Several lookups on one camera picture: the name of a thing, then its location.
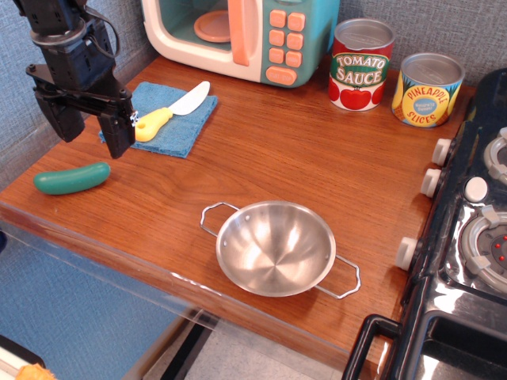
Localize white stove knob middle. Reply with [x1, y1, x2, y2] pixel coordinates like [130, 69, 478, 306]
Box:
[420, 169, 441, 198]

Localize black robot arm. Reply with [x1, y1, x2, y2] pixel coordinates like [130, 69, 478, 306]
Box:
[16, 1, 137, 158]

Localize white stove knob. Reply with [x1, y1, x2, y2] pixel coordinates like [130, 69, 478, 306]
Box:
[395, 237, 418, 272]
[420, 169, 441, 198]
[432, 139, 452, 167]

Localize blue folded towel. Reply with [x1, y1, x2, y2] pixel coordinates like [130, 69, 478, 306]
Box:
[98, 81, 219, 160]

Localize silver metal two-handled bowl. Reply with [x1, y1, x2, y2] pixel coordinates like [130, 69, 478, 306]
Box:
[200, 200, 361, 299]

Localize tomato sauce can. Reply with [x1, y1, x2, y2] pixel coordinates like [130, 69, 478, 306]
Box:
[328, 18, 395, 112]

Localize pineapple slices can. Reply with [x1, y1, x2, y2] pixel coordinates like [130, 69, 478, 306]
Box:
[391, 52, 465, 128]

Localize teal toy microwave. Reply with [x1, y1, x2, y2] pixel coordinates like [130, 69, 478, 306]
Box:
[141, 0, 340, 88]

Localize yellow handled toy knife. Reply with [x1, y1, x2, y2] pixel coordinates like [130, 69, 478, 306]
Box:
[135, 81, 211, 143]

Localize black toy stove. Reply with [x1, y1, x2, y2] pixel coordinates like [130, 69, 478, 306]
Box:
[343, 69, 506, 379]

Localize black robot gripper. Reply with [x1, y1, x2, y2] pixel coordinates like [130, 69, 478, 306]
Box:
[26, 17, 136, 159]

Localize orange fuzzy object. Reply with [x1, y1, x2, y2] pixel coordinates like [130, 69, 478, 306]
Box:
[15, 363, 56, 380]

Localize white stove knob lower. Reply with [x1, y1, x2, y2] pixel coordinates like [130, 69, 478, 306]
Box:
[395, 237, 418, 272]

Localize green toy pickle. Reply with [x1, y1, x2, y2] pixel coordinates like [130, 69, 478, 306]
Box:
[33, 162, 111, 196]

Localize white stove knob upper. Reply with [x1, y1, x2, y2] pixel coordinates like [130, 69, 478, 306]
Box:
[432, 139, 452, 167]

